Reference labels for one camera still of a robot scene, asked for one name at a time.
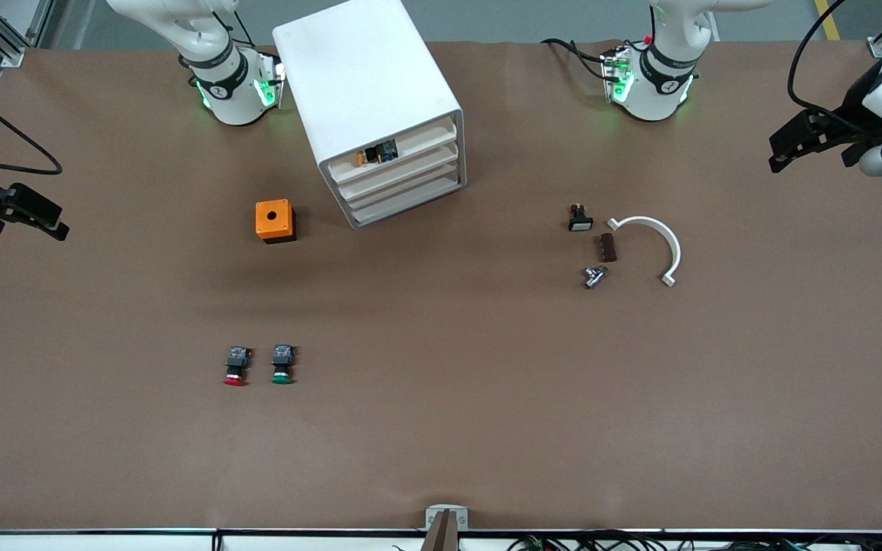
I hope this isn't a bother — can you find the red mushroom push button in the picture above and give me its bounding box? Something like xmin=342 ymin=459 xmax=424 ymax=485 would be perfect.
xmin=223 ymin=345 xmax=251 ymax=387

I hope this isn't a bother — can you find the white plastic drawer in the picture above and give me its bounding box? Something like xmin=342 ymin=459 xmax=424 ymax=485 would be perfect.
xmin=343 ymin=162 xmax=461 ymax=217
xmin=330 ymin=120 xmax=459 ymax=184
xmin=336 ymin=144 xmax=459 ymax=202
xmin=349 ymin=176 xmax=465 ymax=229

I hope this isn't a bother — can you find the green mushroom push button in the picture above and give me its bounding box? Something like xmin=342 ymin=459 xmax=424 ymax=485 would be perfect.
xmin=270 ymin=344 xmax=297 ymax=386

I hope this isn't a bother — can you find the white drawer cabinet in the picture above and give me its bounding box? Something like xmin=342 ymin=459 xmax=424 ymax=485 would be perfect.
xmin=272 ymin=0 xmax=468 ymax=230

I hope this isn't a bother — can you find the yellow blue electronic component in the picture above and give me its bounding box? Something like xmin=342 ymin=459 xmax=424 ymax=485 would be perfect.
xmin=356 ymin=141 xmax=399 ymax=167

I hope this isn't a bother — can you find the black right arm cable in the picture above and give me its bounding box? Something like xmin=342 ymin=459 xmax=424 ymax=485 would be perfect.
xmin=0 ymin=73 xmax=65 ymax=176

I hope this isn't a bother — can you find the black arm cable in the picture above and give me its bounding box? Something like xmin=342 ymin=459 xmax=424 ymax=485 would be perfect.
xmin=787 ymin=0 xmax=871 ymax=117
xmin=0 ymin=73 xmax=65 ymax=176

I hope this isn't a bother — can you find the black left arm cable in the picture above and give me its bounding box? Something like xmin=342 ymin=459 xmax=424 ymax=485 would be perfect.
xmin=787 ymin=0 xmax=871 ymax=117

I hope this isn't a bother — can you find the white curved plastic bracket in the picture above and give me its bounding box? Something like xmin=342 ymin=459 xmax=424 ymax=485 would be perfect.
xmin=606 ymin=216 xmax=682 ymax=288

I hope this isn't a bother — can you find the orange button enclosure box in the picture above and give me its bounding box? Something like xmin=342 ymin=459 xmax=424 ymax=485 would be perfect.
xmin=255 ymin=199 xmax=297 ymax=245

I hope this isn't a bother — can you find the black base cable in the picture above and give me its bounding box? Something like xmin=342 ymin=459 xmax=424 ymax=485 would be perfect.
xmin=540 ymin=37 xmax=615 ymax=82

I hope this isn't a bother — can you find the white black table rail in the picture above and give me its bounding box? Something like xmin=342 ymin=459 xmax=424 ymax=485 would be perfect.
xmin=0 ymin=527 xmax=882 ymax=551

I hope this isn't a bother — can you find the grey metal mount bracket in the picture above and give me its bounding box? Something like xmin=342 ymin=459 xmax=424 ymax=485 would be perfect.
xmin=425 ymin=504 xmax=469 ymax=531

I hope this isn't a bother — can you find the brown camera post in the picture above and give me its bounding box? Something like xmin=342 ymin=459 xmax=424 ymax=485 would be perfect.
xmin=421 ymin=510 xmax=460 ymax=551

